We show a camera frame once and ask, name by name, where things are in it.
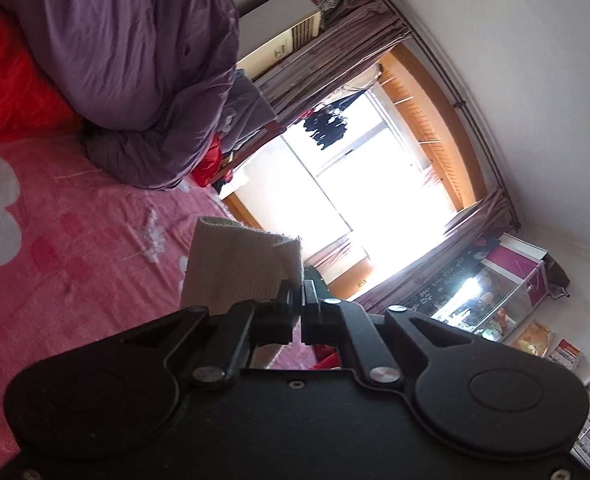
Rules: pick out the black curtain rod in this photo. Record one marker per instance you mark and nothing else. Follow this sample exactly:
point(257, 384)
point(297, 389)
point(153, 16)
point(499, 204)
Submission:
point(450, 85)

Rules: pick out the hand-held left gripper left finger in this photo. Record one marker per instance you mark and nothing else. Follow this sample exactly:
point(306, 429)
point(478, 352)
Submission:
point(275, 316)

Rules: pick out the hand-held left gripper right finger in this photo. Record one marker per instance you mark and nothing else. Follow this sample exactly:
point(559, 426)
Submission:
point(316, 312)

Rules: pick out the yellow wall poster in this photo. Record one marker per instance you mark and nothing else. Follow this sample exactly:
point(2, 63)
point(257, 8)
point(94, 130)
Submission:
point(532, 337)

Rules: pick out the purple quilt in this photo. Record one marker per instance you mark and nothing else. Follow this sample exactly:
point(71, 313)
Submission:
point(125, 60)

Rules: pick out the dark hanging clothing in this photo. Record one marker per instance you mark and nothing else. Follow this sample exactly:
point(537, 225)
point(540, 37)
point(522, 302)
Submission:
point(327, 127)

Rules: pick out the red cloth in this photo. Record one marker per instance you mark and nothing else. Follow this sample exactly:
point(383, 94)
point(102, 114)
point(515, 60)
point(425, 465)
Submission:
point(209, 162)

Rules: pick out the dark banner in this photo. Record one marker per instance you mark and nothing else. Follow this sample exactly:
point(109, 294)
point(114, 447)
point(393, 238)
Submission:
point(440, 280)

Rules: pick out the white air conditioner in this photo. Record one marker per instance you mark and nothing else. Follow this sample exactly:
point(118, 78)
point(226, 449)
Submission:
point(280, 30)

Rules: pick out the small wall calendar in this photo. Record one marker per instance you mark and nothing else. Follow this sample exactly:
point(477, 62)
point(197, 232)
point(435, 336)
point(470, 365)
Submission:
point(565, 355)

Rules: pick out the red blanket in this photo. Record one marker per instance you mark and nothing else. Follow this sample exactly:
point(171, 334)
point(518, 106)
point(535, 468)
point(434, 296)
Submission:
point(10, 75)

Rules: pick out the pink floral bed sheet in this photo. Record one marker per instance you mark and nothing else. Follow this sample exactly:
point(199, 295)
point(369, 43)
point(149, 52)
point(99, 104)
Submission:
point(90, 250)

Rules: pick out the striped curtain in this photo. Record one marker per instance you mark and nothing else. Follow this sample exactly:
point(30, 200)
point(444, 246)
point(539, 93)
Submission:
point(335, 55)
point(425, 265)

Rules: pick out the grey purple folded garment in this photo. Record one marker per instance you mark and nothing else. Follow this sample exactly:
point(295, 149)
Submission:
point(247, 110)

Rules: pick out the glass display cabinet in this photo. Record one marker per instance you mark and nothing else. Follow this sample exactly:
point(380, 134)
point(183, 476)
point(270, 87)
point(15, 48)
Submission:
point(495, 300)

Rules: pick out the cream knit sweater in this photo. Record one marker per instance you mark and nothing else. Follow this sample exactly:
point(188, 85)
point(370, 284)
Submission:
point(240, 265)

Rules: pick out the window with wooden frame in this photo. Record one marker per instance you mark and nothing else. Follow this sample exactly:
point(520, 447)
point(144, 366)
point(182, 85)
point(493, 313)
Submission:
point(375, 185)

